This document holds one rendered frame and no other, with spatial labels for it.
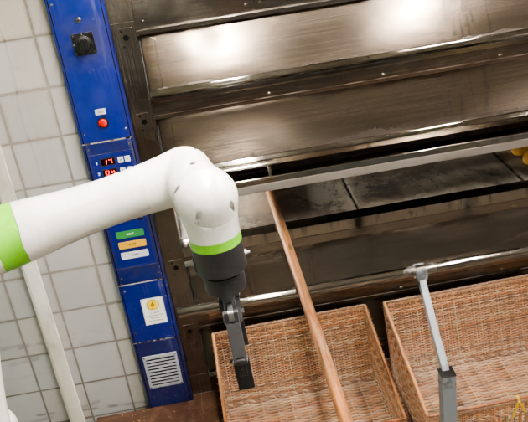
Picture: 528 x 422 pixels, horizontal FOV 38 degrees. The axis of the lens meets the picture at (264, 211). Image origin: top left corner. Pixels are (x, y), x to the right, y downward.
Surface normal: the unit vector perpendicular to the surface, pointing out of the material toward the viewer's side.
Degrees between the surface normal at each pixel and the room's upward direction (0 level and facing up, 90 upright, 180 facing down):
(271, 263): 70
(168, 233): 90
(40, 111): 90
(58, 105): 90
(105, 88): 90
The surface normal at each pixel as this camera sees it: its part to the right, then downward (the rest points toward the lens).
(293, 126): 0.05, 0.10
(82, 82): 0.11, 0.42
